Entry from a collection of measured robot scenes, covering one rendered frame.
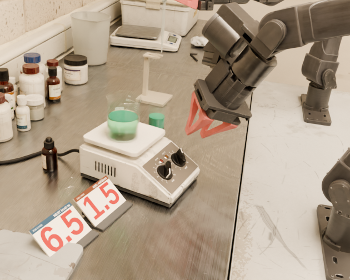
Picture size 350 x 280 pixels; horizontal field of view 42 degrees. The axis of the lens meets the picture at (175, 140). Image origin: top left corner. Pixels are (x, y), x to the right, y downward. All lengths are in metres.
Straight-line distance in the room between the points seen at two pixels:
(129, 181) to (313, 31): 0.40
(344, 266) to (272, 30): 0.37
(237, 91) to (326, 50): 0.54
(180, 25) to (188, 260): 1.35
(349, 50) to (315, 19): 1.67
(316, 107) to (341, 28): 0.65
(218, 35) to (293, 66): 1.61
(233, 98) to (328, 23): 0.19
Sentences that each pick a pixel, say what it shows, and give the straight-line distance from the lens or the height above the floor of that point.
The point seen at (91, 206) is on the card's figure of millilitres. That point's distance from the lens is 0.79.
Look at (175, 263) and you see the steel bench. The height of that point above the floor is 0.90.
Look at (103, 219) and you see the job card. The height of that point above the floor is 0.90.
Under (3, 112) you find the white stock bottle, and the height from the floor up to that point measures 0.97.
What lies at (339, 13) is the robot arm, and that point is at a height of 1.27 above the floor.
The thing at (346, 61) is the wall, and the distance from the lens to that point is 2.37.
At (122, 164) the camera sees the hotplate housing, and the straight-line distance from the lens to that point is 0.83.
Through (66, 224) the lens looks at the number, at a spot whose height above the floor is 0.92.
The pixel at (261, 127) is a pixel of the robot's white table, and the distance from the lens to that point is 1.18.
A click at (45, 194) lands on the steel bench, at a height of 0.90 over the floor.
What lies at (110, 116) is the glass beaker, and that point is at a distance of 0.83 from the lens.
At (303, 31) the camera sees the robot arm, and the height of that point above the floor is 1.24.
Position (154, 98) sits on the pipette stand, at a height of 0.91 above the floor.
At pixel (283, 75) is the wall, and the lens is 2.37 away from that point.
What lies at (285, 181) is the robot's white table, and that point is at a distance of 0.96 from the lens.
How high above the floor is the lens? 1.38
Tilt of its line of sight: 27 degrees down
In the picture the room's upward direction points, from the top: 5 degrees clockwise
